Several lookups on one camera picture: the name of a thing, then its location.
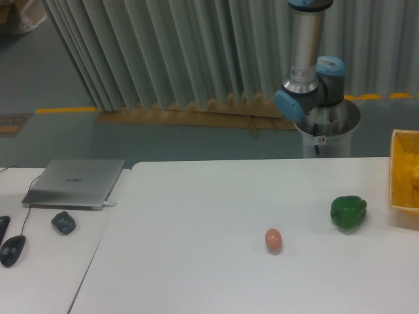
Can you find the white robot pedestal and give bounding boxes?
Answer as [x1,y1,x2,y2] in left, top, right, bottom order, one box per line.
[295,99,361,158]

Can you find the clear plastic bag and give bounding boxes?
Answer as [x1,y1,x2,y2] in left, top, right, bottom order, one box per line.
[15,0,48,34]

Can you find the grey pleated curtain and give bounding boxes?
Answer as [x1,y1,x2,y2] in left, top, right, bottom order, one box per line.
[43,1,418,111]

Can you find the black mouse cable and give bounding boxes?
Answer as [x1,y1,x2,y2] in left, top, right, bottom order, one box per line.
[0,166,43,237]

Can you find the black earbud case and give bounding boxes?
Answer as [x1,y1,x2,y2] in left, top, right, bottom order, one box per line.
[51,211,77,236]

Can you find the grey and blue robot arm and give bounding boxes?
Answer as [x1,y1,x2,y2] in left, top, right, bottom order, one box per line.
[274,1,345,121]

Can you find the black computer mouse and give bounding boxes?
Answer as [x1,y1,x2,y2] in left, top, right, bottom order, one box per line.
[0,235,26,268]

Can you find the brown cardboard sheet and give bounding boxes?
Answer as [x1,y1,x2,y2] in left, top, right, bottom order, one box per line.
[96,92,295,137]

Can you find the black keyboard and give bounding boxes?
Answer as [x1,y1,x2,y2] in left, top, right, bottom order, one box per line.
[0,215,10,245]

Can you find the green bell pepper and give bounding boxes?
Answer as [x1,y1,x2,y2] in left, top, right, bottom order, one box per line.
[330,196,367,230]

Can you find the yellow woven basket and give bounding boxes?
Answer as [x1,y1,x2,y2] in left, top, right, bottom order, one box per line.
[389,129,418,217]

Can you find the white usb plug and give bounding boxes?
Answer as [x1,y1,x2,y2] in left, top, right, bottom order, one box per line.
[103,201,117,208]

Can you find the brown egg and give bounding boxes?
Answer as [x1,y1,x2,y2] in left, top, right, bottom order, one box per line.
[264,228,282,252]

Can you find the silver laptop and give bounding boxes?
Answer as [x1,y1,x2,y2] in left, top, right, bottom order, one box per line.
[22,159,125,210]

